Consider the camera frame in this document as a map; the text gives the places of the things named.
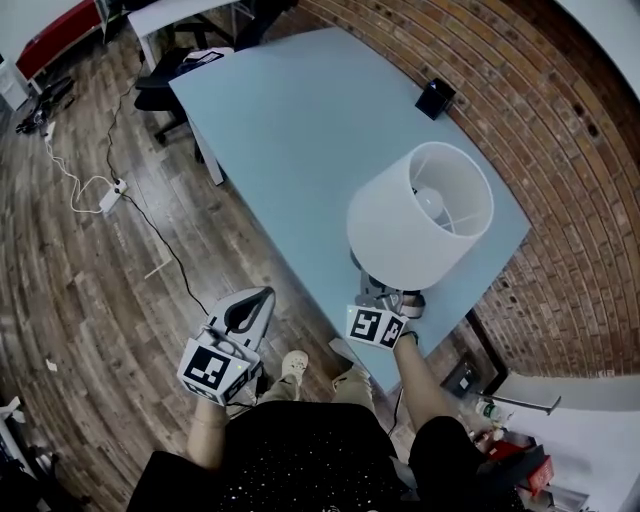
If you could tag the white table lamp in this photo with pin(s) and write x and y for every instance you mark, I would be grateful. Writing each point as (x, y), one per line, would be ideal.
(395, 235)

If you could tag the white table with dark edge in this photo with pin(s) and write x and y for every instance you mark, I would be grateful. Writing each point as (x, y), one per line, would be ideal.
(590, 450)

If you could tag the person's left forearm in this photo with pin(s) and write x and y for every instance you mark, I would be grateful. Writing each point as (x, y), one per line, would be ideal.
(207, 435)

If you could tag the light blue table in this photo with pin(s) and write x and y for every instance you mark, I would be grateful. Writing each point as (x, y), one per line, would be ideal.
(300, 125)

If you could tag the red cabinet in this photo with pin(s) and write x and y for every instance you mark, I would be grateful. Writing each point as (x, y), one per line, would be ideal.
(60, 40)

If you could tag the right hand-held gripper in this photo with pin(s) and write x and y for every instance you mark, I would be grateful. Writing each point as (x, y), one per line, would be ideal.
(372, 325)

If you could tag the red box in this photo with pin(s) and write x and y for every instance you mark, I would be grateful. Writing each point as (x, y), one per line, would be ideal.
(540, 475)

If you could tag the black floor socket box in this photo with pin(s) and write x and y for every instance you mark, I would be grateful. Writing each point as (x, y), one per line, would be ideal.
(462, 380)

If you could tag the person's black dotted top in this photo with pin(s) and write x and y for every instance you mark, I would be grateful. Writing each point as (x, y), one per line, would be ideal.
(300, 460)

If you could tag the white bottle green label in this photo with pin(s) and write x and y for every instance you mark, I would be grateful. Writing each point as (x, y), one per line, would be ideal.
(487, 409)

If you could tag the person's right forearm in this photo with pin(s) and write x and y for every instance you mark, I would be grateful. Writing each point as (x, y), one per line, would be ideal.
(415, 385)

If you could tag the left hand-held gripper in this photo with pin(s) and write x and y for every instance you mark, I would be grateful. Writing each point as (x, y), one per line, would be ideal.
(210, 370)

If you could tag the white cabinet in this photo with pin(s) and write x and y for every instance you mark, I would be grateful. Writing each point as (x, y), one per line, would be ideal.
(12, 85)

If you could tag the person's white shoe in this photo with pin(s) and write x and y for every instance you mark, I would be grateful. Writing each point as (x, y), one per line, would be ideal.
(295, 365)

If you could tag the white paper scrap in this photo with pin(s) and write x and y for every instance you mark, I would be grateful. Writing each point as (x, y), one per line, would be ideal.
(51, 365)

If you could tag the person's beige trousers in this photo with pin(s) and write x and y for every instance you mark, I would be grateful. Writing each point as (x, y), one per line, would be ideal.
(355, 390)

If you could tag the black office chair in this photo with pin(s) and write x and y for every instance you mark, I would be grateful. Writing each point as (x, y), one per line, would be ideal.
(165, 75)

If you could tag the small black box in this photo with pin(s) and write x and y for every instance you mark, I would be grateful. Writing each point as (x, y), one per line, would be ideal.
(434, 100)

